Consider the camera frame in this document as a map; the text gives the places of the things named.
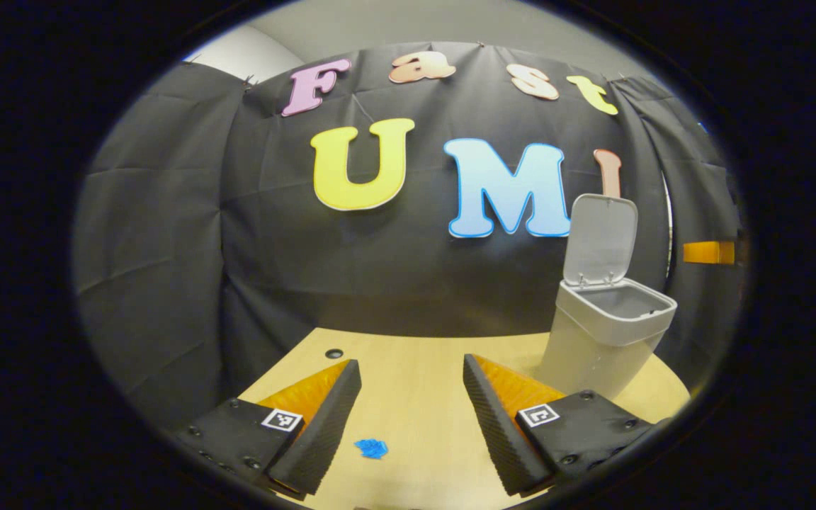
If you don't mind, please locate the wooden desktop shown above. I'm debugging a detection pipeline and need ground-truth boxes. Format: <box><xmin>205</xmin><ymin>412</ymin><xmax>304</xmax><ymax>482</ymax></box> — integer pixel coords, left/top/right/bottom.
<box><xmin>238</xmin><ymin>327</ymin><xmax>692</xmax><ymax>510</ymax></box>

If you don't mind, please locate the black backdrop cloth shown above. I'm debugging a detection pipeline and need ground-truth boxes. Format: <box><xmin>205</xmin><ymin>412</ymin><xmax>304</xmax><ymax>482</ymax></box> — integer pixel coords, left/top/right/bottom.
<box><xmin>72</xmin><ymin>42</ymin><xmax>742</xmax><ymax>426</ymax></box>

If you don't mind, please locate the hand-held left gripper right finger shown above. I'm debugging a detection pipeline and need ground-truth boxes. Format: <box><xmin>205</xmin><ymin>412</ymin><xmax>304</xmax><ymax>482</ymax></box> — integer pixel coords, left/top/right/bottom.
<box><xmin>463</xmin><ymin>353</ymin><xmax>667</xmax><ymax>497</ymax></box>

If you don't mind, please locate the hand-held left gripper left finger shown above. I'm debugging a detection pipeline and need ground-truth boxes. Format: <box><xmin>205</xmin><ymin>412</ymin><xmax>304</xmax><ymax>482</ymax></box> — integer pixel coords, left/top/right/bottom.
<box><xmin>171</xmin><ymin>359</ymin><xmax>363</xmax><ymax>501</ymax></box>

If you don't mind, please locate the white desktop garbage bin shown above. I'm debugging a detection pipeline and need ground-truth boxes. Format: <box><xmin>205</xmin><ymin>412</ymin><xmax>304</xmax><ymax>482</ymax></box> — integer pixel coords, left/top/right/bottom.
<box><xmin>537</xmin><ymin>193</ymin><xmax>679</xmax><ymax>401</ymax></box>

